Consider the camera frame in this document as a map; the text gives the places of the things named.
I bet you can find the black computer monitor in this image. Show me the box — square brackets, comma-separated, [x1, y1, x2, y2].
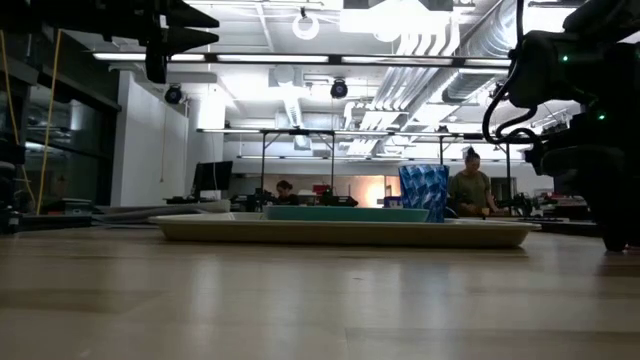
[193, 160, 234, 200]

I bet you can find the blue patterned cup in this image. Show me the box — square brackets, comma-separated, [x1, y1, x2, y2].
[398, 164, 450, 224]

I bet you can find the silver ventilation duct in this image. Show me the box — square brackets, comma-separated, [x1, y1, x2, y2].
[442, 0, 521, 104]

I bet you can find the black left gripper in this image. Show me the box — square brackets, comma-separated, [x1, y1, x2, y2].
[101, 0, 220, 84]

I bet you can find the standing person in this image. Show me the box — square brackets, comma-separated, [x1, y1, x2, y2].
[448, 146, 501, 218]

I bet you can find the white ring lamp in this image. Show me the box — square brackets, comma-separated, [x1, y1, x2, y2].
[292, 10, 321, 41]

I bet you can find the seated person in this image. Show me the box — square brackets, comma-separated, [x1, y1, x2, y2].
[275, 179, 301, 207]

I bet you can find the teal round plate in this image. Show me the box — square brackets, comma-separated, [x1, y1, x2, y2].
[263, 205, 430, 224]

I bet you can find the thin yellow cable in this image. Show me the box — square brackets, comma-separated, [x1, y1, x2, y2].
[0, 29, 37, 209]
[35, 28, 62, 216]

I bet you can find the black background workstation frame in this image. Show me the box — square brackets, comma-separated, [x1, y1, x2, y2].
[197, 127, 514, 211]

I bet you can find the beige plastic tray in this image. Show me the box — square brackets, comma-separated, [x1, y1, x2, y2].
[148, 212, 542, 250]

